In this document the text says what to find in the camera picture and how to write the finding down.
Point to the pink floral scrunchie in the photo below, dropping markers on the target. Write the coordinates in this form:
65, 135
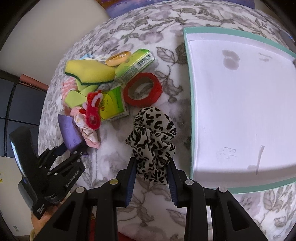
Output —
90, 136

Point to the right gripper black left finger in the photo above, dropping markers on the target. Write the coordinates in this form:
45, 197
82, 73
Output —
72, 220

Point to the pink striped cloth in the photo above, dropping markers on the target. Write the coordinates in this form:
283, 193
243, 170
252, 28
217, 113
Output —
67, 86

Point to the purple paper card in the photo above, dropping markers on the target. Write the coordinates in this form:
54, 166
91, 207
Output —
70, 134

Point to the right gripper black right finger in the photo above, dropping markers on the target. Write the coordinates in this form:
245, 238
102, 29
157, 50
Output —
230, 221

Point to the red tape roll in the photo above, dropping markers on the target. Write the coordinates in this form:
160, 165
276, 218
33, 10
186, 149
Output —
143, 90

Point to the green tissue pack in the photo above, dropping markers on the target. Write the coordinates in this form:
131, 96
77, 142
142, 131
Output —
113, 106
137, 62

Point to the teal and white tray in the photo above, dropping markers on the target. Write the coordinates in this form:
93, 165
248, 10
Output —
243, 110

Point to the leopard print scrunchie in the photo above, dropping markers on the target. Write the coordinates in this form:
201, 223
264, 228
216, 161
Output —
151, 143

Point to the person's hand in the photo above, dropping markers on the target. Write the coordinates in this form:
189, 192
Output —
38, 224

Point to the yellow green sponge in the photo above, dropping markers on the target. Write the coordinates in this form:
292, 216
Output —
89, 71

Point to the blue face mask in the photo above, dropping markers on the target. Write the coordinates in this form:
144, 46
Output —
100, 58

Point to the lime green cloth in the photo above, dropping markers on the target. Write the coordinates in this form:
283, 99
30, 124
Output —
75, 98

